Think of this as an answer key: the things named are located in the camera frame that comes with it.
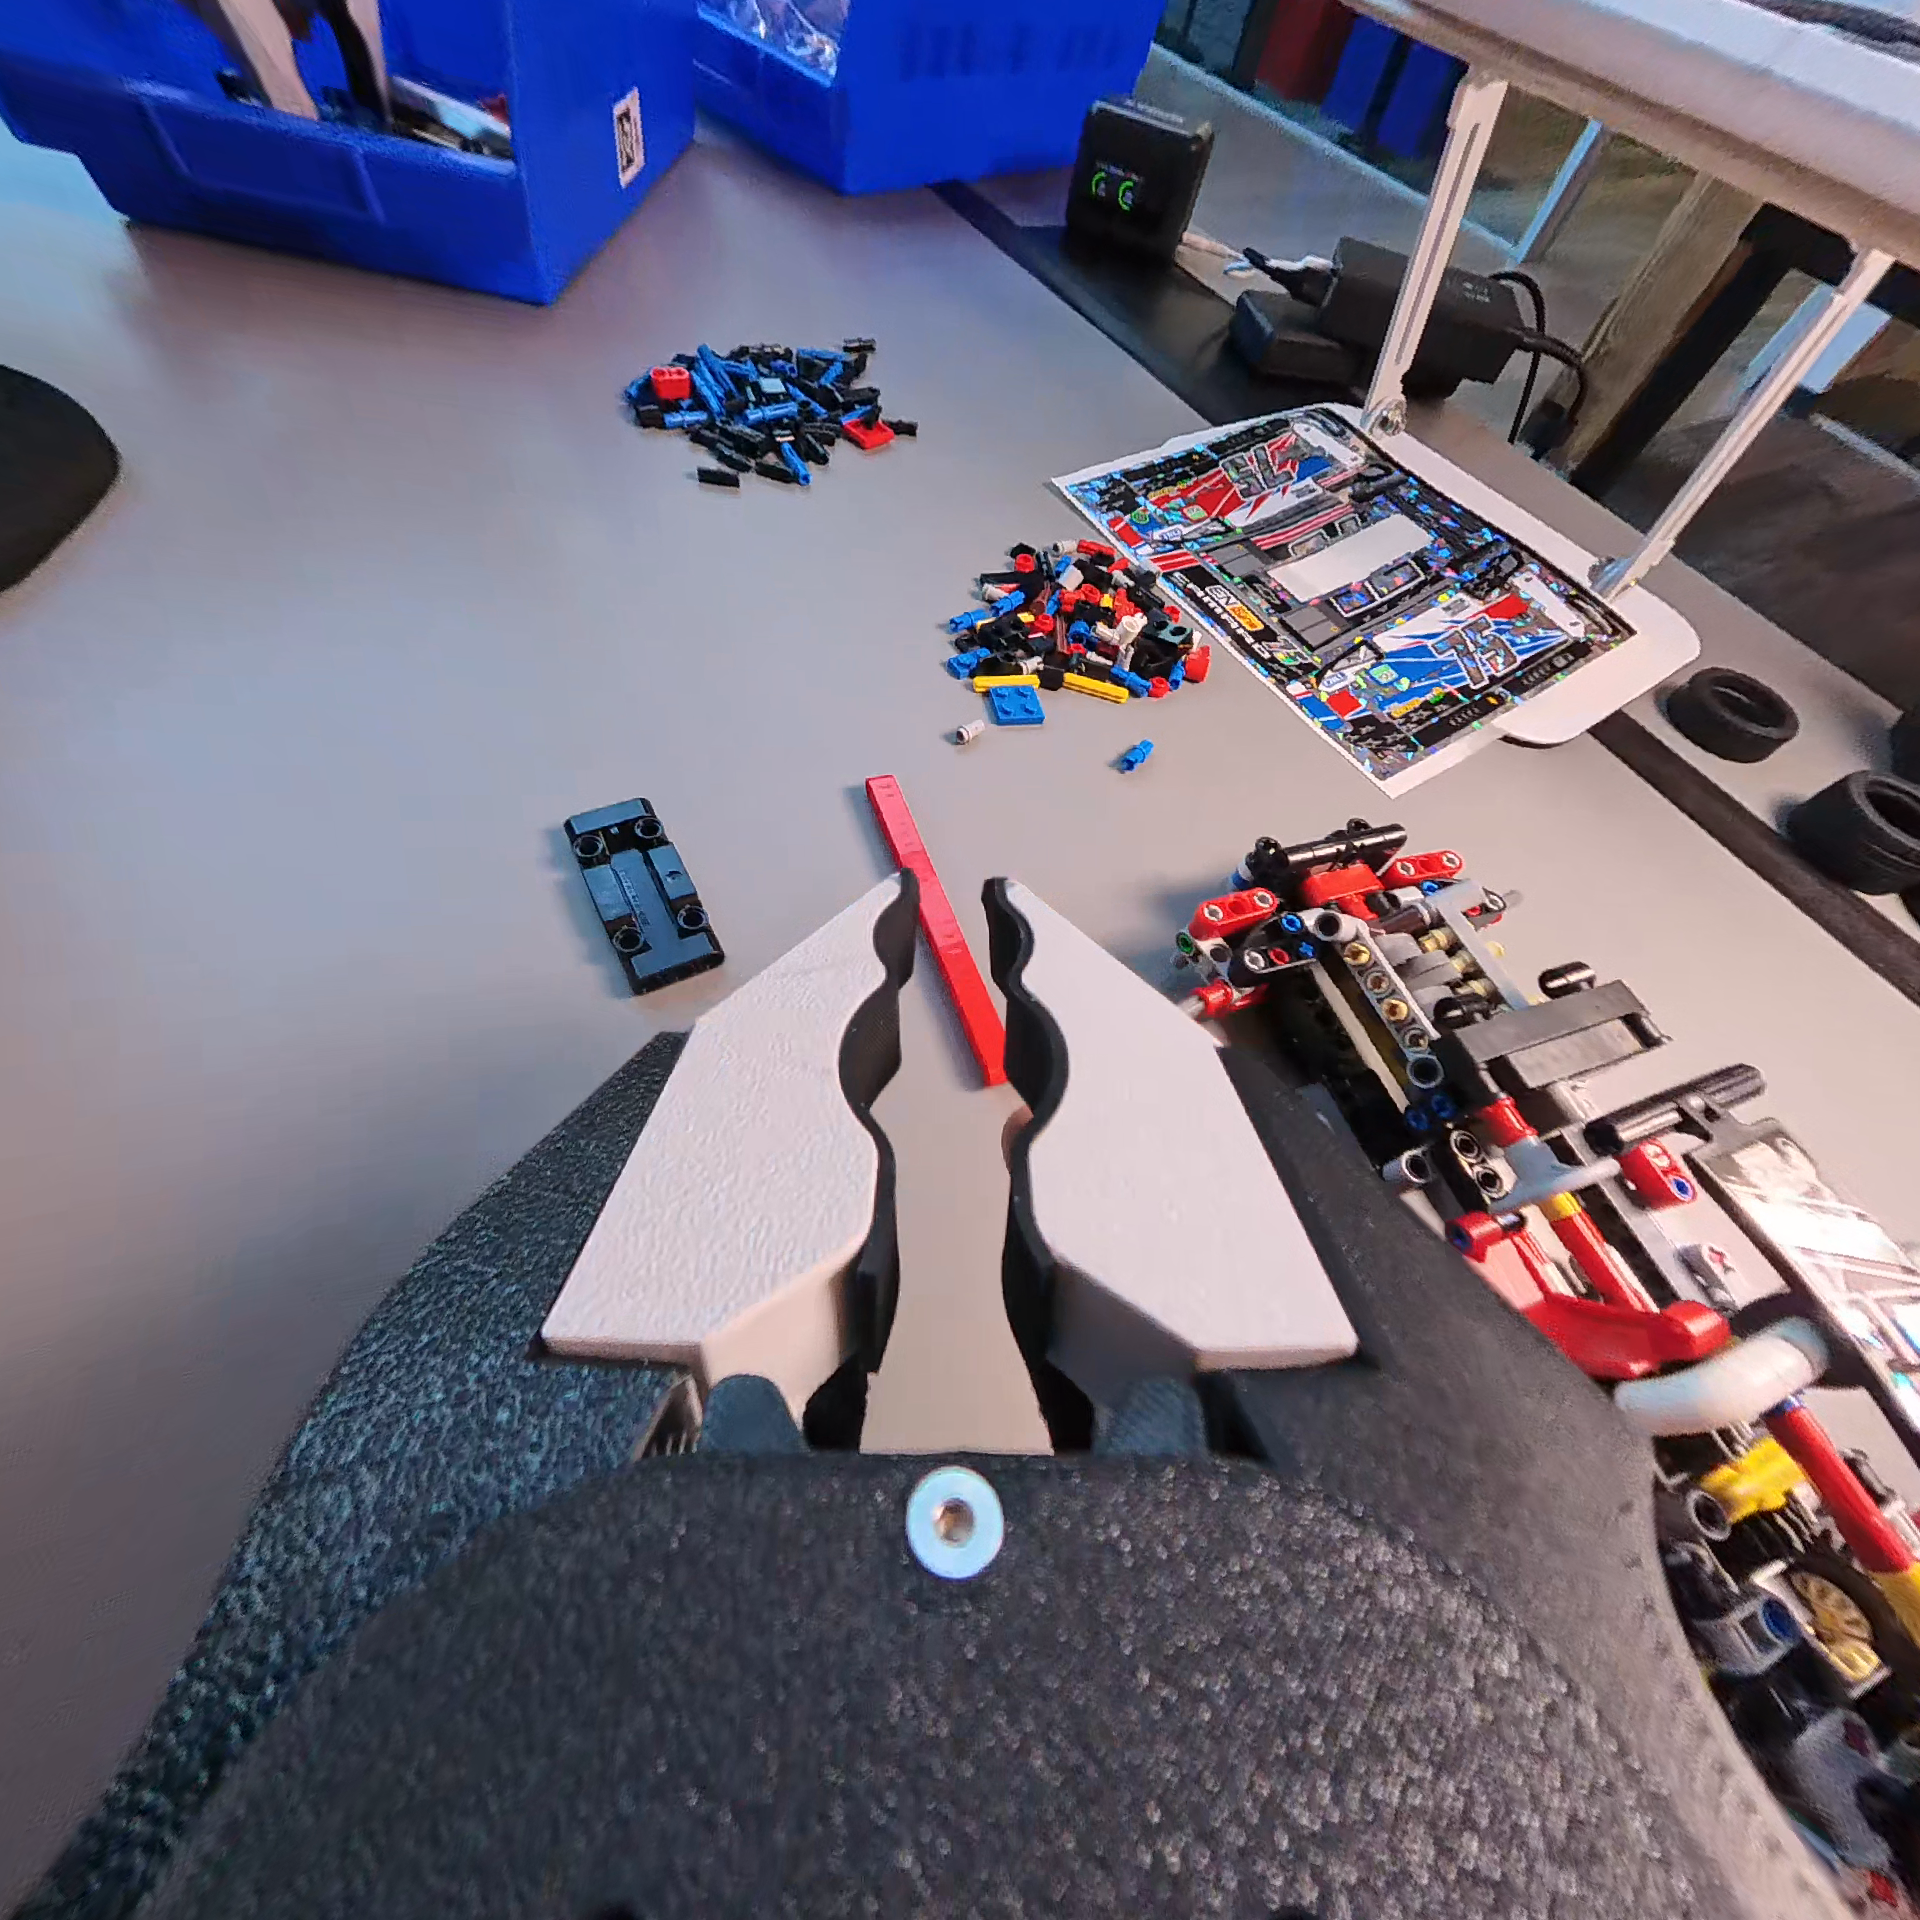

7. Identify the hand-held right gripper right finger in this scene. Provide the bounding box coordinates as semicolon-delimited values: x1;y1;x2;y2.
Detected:
984;877;1364;1432

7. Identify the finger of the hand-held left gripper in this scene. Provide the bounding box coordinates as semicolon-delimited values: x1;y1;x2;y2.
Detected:
328;0;398;133
193;0;328;128

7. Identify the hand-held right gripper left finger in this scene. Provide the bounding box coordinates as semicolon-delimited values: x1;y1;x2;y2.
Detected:
537;871;921;1420

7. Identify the heap of large toy parts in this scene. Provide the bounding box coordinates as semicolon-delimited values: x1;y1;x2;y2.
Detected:
225;66;522;165

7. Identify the labelled blue storage bin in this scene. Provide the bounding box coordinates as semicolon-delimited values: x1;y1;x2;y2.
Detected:
0;0;702;309

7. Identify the black toy panel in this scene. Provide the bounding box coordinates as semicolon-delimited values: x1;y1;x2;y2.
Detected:
563;799;729;1000

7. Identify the long red toy beam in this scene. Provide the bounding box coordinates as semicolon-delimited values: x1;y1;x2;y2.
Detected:
864;772;1010;1091

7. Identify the partly built toy car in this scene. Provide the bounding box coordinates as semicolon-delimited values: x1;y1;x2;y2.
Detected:
1176;816;1920;1920

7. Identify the pile of blue black pins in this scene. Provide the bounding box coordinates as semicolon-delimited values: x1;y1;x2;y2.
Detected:
624;336;921;495

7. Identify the pile of mixed toy bricks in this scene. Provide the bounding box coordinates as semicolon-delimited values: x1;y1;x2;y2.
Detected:
945;538;1213;732

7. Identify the shiny clear plastic bag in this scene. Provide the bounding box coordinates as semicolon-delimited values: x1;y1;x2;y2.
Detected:
696;0;846;81

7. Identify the black round pad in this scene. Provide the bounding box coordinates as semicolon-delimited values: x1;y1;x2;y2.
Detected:
0;363;123;596

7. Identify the holographic sticker sheet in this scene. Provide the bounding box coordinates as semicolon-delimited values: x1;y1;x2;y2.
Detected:
1050;404;1636;799

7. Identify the white book stand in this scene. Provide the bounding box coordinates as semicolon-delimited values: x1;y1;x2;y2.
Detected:
1339;0;1920;753

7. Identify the black toy tyre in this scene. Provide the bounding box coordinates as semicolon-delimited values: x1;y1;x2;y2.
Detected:
1784;768;1920;898
1664;666;1804;768

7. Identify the black power bank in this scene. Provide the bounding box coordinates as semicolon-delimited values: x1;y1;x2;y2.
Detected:
1066;97;1216;258

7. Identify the small black power adapter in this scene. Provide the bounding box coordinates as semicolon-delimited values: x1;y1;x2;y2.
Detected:
1233;288;1361;387

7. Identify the wooden leg table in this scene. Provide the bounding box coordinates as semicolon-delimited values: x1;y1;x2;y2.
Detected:
1569;171;1920;505

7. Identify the black cable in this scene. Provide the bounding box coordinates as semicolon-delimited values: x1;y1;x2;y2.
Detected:
1499;267;1595;452

